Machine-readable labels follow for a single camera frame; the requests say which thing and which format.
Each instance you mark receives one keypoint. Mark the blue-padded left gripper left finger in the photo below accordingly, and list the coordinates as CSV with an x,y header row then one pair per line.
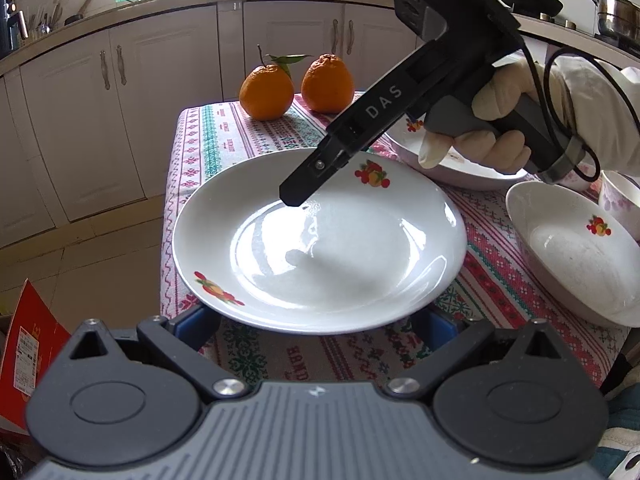
x,y
174,343

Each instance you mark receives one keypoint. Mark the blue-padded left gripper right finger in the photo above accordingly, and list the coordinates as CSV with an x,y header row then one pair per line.
x,y
454,343

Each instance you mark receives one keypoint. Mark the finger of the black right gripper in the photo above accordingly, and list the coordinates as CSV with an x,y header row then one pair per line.
x,y
312,172

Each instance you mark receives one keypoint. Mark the large white fruit-print plate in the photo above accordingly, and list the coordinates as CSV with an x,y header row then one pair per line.
x,y
376,243

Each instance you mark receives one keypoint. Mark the white shallow fruit-print bowl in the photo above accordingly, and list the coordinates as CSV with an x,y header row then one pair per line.
x,y
585,259

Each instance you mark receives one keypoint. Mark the right forearm white sleeve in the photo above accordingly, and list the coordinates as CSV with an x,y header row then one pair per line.
x,y
605,110

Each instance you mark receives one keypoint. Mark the white kitchen cabinets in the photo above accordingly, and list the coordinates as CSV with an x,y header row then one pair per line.
x,y
88,126

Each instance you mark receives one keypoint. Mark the right hand in white glove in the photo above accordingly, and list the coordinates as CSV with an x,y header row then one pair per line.
x,y
506,150

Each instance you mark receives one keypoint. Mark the orange without leaf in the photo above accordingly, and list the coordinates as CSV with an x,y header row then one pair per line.
x,y
328,87

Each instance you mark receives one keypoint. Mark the orange with green leaf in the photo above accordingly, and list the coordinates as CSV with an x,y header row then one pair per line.
x,y
267,92

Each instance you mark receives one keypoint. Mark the red cardboard box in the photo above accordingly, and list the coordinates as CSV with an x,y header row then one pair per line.
x,y
31,339

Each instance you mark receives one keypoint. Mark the steel cooking pot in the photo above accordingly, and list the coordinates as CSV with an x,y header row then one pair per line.
x,y
618,19

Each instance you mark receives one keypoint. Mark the white pink-flower rice bowl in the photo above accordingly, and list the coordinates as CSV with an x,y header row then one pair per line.
x,y
620,197

